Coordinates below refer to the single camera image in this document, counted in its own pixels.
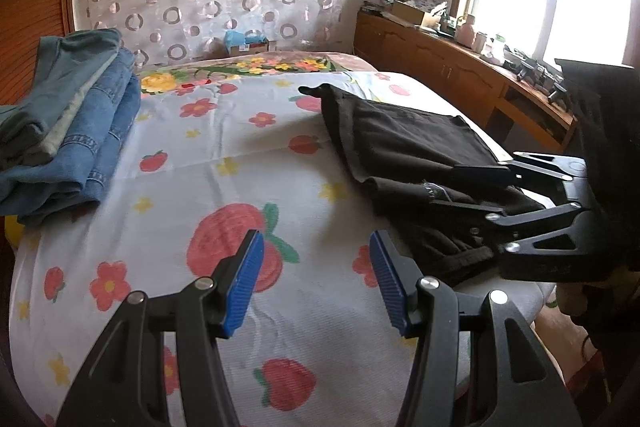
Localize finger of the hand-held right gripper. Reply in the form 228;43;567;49
452;151;588;202
430;199;601;280

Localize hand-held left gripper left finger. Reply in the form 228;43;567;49
57;230;265;427

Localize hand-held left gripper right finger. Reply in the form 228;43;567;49
369;230;583;427

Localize black pants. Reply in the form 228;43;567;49
298;83;546;288

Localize person's right forearm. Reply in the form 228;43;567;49
556;281;608;360

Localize wooden sideboard cabinet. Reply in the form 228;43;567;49
354;9;578;152

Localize strawberry print bedsheet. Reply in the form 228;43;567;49
10;69;556;427

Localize pink jug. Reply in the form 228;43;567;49
455;14;476;48

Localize cardboard box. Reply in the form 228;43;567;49
390;0;436;28

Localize folded blue jeans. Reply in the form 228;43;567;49
0;47;143;225

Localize floral blanket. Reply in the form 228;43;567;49
135;52;381;95

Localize blue tissue box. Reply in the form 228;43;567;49
223;30;268;55

